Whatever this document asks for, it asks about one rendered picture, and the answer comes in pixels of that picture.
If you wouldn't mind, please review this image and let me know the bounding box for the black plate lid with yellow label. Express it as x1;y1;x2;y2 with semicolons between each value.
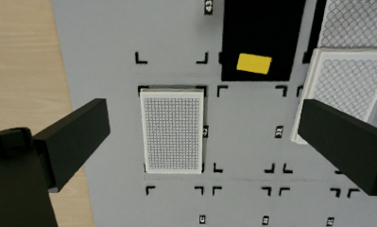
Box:
221;0;306;81

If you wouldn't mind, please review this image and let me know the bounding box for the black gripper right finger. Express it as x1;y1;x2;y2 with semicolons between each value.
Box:
297;98;377;197

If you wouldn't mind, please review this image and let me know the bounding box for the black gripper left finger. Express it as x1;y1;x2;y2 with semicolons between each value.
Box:
0;98;111;227

